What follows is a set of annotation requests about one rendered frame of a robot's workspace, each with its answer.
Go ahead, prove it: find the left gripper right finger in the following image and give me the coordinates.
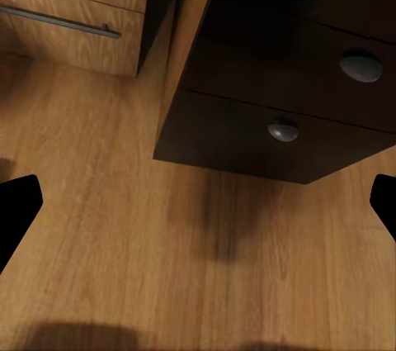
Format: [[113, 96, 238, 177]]
[[370, 173, 396, 241]]

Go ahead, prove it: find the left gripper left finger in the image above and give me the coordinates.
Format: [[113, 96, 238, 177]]
[[0, 174, 43, 273]]

